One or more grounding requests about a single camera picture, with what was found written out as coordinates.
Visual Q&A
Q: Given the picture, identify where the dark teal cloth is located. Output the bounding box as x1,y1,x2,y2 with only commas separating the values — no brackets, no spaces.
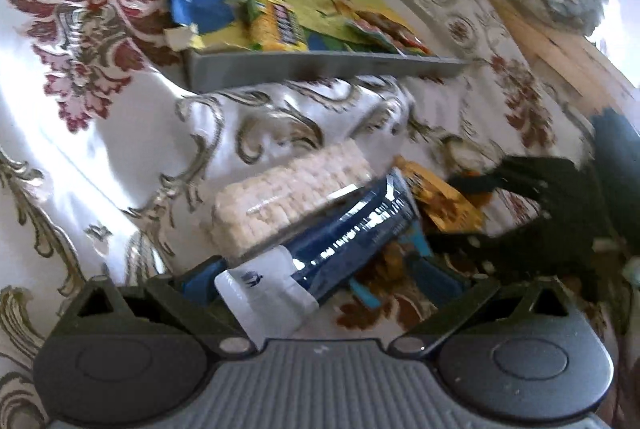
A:
591,108,640,235

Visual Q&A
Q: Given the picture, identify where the grey tray with painted lining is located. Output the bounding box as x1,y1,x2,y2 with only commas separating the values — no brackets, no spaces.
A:
162,0,471,92

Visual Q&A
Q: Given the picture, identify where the wooden bed frame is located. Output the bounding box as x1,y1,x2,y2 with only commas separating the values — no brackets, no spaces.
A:
122,0,640,112

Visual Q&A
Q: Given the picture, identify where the green and yellow snack packet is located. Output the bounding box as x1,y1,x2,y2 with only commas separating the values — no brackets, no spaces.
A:
239,0,312,53

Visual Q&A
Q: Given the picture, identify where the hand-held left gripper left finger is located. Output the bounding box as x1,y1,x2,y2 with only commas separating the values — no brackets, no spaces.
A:
47,258,258,356

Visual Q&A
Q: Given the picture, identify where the orange brown snack packet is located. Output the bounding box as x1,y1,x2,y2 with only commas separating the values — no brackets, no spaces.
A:
394,156,485,233

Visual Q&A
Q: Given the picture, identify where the yellow noodle snack packet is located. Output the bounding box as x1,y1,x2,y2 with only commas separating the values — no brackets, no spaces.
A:
344,0,432,58

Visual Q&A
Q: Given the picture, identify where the white rice cracker packet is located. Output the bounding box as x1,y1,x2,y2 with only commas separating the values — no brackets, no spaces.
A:
209,140,377,258

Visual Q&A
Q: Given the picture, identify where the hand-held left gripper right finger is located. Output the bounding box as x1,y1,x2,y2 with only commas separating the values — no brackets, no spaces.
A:
387,255,599,357

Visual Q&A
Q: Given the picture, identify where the navy and white long packet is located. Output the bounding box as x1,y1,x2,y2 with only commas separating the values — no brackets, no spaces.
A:
214,168,422,341

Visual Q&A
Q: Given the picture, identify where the white floral blanket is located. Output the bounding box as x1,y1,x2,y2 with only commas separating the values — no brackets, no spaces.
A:
0,0,626,410

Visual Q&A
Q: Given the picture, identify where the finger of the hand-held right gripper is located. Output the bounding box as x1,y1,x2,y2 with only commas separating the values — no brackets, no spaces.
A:
446,156,588,211
406,228,601,292

